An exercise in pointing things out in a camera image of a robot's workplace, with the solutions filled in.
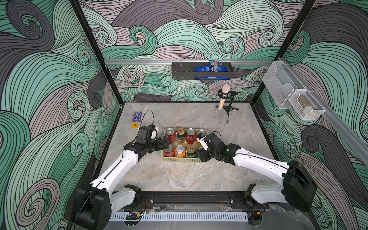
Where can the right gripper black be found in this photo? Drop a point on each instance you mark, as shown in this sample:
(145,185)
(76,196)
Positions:
(203,155)

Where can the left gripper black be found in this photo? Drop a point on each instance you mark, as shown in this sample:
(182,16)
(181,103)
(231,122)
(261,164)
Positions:
(165,145)

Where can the green gold-top can front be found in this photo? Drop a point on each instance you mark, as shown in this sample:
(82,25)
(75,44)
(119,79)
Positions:
(191,151)

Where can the green gold-top can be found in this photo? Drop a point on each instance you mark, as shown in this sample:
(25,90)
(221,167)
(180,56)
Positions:
(191,151)
(180,135)

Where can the red cola can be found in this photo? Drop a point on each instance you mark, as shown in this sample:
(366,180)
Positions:
(171,134)
(190,136)
(169,151)

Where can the orange soda can back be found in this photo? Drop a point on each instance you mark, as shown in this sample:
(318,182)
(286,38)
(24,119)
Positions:
(199,135)

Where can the orange soda can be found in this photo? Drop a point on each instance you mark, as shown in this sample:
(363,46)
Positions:
(199,135)
(180,151)

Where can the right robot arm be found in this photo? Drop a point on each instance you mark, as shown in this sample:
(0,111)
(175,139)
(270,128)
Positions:
(293,183)

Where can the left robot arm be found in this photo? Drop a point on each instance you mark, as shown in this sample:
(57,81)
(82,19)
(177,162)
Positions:
(97,201)

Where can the light green plastic basket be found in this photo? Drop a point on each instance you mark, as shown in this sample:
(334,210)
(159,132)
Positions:
(183,144)

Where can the orange soda can front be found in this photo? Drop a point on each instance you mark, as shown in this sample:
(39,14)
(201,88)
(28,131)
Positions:
(180,151)

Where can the green gold-top can back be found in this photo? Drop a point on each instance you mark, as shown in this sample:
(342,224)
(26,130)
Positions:
(180,135)

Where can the black microphone tripod stand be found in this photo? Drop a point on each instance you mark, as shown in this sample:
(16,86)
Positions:
(229,107)

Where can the beige microphone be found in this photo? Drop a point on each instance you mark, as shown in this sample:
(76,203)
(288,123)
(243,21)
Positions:
(223,95)

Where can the blue snack bag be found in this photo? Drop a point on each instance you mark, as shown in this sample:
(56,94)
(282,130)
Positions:
(208,69)

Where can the small candy packet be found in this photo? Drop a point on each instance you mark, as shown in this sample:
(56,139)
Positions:
(214,67)

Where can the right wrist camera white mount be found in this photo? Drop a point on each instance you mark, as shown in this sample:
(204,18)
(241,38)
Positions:
(203,144)

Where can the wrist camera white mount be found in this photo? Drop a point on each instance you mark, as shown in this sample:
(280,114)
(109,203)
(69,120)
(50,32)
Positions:
(153,130)
(203,144)

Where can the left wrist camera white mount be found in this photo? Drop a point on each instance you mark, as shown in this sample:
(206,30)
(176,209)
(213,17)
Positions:
(153,130)

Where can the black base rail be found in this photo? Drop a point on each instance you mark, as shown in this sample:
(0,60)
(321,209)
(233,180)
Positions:
(235,199)

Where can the black wall shelf basket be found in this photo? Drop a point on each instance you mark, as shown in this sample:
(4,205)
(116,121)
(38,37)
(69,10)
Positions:
(184,71)

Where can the white slotted cable duct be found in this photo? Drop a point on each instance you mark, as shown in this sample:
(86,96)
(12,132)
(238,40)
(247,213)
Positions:
(196,216)

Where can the back aluminium rail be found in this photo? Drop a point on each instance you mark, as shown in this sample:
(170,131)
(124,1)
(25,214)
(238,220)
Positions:
(170,61)

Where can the aluminium rail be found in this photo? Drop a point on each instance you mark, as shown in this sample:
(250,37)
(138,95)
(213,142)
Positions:
(319,96)
(170,61)

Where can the large clear wall bin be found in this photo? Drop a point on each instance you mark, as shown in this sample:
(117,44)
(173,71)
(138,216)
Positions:
(279,81)

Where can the small clear wall bin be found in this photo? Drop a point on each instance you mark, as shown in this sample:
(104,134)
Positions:
(305,105)

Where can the right aluminium rail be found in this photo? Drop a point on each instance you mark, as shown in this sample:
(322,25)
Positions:
(319,96)

